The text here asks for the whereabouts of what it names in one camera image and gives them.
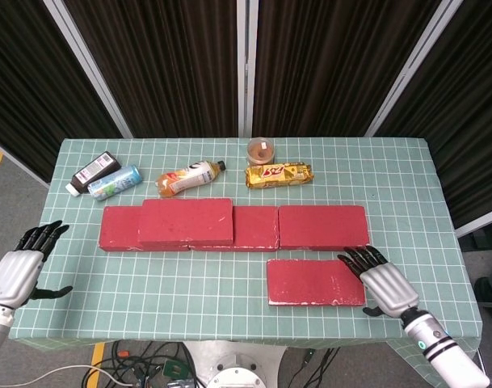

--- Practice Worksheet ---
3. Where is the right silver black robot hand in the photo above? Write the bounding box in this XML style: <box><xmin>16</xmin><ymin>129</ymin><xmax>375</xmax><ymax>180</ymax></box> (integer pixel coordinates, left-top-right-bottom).
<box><xmin>336</xmin><ymin>245</ymin><xmax>420</xmax><ymax>319</ymax></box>

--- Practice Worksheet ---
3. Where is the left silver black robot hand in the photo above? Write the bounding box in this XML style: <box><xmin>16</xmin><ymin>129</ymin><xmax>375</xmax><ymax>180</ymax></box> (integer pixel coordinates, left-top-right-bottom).
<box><xmin>0</xmin><ymin>220</ymin><xmax>74</xmax><ymax>310</ymax></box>

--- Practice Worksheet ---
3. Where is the red brick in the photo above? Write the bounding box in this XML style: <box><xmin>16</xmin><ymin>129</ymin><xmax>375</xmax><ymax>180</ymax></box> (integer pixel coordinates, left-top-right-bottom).
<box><xmin>137</xmin><ymin>197</ymin><xmax>234</xmax><ymax>248</ymax></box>
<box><xmin>188</xmin><ymin>205</ymin><xmax>280</xmax><ymax>252</ymax></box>
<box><xmin>266</xmin><ymin>258</ymin><xmax>367</xmax><ymax>306</ymax></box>
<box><xmin>98</xmin><ymin>205</ymin><xmax>190</xmax><ymax>252</ymax></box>
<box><xmin>278</xmin><ymin>205</ymin><xmax>371</xmax><ymax>252</ymax></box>

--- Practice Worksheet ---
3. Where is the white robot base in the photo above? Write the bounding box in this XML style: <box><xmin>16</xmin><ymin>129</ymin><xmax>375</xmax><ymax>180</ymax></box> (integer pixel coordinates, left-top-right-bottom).
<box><xmin>187</xmin><ymin>341</ymin><xmax>289</xmax><ymax>388</ymax></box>

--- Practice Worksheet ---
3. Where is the dark brown bottle white cap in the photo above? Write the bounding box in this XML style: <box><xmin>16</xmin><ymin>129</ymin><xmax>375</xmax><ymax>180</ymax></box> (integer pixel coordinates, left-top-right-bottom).
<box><xmin>65</xmin><ymin>150</ymin><xmax>122</xmax><ymax>198</ymax></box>

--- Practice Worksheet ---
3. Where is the blue green drink can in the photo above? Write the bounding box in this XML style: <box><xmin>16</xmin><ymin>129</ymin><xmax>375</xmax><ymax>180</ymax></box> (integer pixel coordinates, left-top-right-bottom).
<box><xmin>86</xmin><ymin>164</ymin><xmax>144</xmax><ymax>202</ymax></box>

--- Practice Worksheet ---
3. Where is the yellow snack packet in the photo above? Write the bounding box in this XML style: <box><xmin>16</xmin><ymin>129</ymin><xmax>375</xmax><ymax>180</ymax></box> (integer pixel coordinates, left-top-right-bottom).
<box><xmin>245</xmin><ymin>162</ymin><xmax>314</xmax><ymax>190</ymax></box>

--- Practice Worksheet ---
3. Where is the green checked tablecloth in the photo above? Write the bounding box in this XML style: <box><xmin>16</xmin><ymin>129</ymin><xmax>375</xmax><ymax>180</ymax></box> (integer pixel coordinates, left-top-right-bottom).
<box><xmin>9</xmin><ymin>137</ymin><xmax>484</xmax><ymax>388</ymax></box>

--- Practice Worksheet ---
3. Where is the clear round snack jar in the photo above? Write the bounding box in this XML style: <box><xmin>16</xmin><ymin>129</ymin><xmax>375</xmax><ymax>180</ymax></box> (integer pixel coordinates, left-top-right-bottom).
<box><xmin>246</xmin><ymin>137</ymin><xmax>277</xmax><ymax>167</ymax></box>

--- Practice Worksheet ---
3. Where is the dark ribbed partition panel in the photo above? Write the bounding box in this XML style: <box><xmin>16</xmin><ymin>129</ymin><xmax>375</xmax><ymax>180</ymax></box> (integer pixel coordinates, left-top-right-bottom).
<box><xmin>63</xmin><ymin>0</ymin><xmax>239</xmax><ymax>138</ymax></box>
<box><xmin>252</xmin><ymin>0</ymin><xmax>444</xmax><ymax>138</ymax></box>
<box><xmin>374</xmin><ymin>0</ymin><xmax>492</xmax><ymax>230</ymax></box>
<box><xmin>0</xmin><ymin>0</ymin><xmax>124</xmax><ymax>183</ymax></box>

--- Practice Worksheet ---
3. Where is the green circuit board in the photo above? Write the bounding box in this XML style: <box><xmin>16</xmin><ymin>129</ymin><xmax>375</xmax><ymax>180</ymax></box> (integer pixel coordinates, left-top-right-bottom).
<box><xmin>163</xmin><ymin>361</ymin><xmax>189</xmax><ymax>379</ymax></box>

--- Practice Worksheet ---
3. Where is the orange juice plastic bottle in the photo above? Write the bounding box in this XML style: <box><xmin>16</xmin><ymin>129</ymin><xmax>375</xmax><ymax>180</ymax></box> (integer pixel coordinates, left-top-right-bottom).
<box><xmin>154</xmin><ymin>159</ymin><xmax>227</xmax><ymax>198</ymax></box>

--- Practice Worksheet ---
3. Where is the black cable bundle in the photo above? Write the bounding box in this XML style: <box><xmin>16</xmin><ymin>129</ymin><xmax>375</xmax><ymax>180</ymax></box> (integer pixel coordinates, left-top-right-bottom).
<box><xmin>297</xmin><ymin>346</ymin><xmax>340</xmax><ymax>388</ymax></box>

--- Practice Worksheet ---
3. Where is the white floor cable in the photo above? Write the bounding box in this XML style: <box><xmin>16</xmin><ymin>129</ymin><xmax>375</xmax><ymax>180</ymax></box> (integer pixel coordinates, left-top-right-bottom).
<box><xmin>0</xmin><ymin>365</ymin><xmax>129</xmax><ymax>387</ymax></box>

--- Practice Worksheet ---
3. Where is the white partition bottom rail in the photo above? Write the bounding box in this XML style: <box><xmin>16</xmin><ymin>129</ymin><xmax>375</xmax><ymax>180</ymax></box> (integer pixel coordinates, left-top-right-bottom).
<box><xmin>455</xmin><ymin>205</ymin><xmax>492</xmax><ymax>238</ymax></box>
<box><xmin>0</xmin><ymin>135</ymin><xmax>51</xmax><ymax>189</ymax></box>

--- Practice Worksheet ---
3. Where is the black cable tangle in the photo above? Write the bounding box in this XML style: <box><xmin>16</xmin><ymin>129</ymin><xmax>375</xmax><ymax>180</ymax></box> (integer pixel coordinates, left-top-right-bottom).
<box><xmin>82</xmin><ymin>341</ymin><xmax>198</xmax><ymax>388</ymax></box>

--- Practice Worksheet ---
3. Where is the white partition frame post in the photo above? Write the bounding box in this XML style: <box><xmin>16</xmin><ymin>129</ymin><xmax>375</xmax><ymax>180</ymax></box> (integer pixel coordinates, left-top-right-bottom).
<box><xmin>42</xmin><ymin>0</ymin><xmax>133</xmax><ymax>139</ymax></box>
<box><xmin>236</xmin><ymin>0</ymin><xmax>258</xmax><ymax>137</ymax></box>
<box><xmin>364</xmin><ymin>0</ymin><xmax>465</xmax><ymax>137</ymax></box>

